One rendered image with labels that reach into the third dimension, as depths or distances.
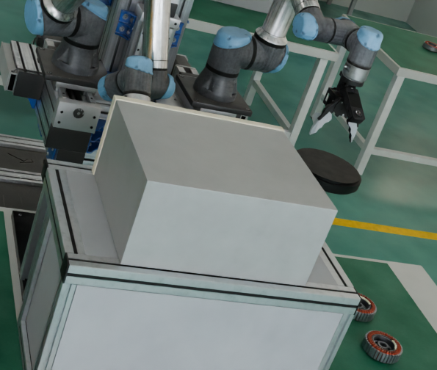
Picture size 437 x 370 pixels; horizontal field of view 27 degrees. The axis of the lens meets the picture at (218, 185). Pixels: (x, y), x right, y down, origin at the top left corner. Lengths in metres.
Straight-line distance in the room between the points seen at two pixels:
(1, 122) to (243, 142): 2.95
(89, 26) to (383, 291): 1.24
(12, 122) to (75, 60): 2.06
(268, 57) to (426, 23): 6.97
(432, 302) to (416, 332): 0.23
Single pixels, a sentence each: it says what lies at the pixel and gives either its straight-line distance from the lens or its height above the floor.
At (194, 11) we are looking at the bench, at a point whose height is 0.75.
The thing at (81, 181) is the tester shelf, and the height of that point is 1.11.
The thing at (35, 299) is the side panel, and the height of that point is 0.86.
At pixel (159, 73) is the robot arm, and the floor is 1.22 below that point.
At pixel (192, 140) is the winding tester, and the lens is 2.04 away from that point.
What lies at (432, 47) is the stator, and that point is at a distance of 6.16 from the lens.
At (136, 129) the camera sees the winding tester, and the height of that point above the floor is 1.32.
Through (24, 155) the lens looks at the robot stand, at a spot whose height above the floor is 0.21.
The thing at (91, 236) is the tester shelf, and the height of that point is 1.11.
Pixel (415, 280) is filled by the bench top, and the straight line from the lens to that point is 3.15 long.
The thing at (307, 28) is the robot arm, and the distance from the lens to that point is 2.70.
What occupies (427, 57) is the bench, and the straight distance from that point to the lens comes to 5.98.
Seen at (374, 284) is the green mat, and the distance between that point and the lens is 3.00.
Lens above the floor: 2.12
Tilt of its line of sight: 25 degrees down
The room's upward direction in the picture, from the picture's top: 20 degrees clockwise
